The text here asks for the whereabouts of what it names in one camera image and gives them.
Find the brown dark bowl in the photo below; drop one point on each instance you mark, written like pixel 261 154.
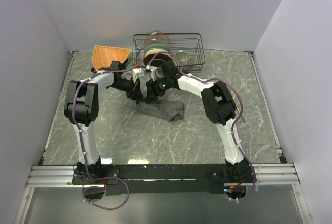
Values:
pixel 157 61

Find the black wire dish rack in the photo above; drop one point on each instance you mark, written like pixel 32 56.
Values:
pixel 190 43

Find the woven orange wicker tray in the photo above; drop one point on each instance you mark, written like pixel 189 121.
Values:
pixel 104 55

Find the striped grey ceramic cup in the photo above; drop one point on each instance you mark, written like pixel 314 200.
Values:
pixel 181 58

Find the green plate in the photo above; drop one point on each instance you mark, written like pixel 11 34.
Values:
pixel 157 46

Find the grey cloth napkin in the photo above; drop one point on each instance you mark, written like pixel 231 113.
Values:
pixel 164 109

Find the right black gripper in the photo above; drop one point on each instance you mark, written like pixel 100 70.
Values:
pixel 153 90

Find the copper fork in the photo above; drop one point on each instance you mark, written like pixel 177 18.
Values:
pixel 240 113

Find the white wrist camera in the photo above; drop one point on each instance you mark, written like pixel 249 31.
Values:
pixel 154 72
pixel 137 72

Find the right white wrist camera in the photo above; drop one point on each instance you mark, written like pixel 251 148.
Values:
pixel 154 72

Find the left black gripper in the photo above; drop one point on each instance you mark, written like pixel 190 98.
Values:
pixel 135 93

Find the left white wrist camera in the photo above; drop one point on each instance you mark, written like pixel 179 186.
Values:
pixel 137 72

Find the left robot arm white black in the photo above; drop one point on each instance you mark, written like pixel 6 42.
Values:
pixel 82 108

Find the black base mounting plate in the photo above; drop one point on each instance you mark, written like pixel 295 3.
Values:
pixel 163 178

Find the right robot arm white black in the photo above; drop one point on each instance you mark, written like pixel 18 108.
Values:
pixel 219 107

